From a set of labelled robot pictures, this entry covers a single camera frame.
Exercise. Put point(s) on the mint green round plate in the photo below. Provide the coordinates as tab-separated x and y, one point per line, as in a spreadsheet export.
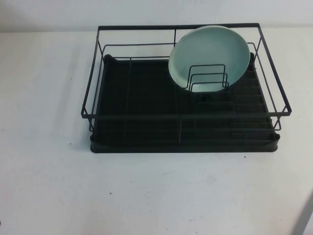
210	49

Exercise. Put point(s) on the black plastic drip tray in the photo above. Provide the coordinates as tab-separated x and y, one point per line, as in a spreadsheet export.
146	147

